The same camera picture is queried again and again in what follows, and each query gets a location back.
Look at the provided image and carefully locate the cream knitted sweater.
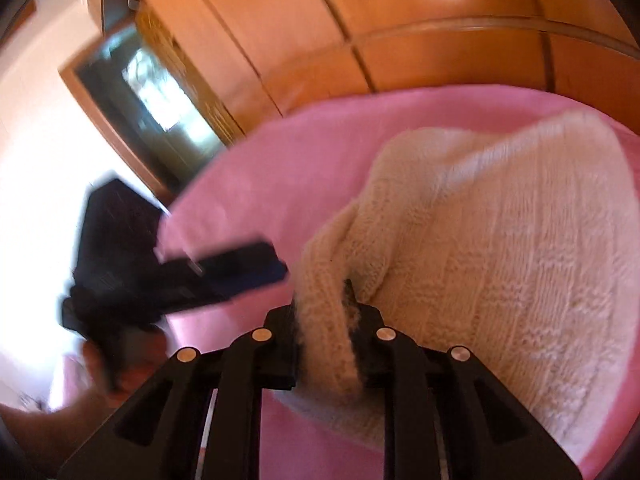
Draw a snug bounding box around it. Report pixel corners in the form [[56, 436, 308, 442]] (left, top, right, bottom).
[[283, 112, 639, 462]]

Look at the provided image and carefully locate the person's left hand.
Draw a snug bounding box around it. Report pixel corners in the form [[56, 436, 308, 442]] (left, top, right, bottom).
[[81, 328, 167, 410]]

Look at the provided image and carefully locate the pink bedspread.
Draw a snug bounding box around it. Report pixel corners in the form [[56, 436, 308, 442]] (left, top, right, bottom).
[[156, 87, 639, 479]]

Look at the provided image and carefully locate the wooden panelled wardrobe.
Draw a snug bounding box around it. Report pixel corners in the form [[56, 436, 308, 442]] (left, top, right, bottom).
[[85, 0, 639, 131]]

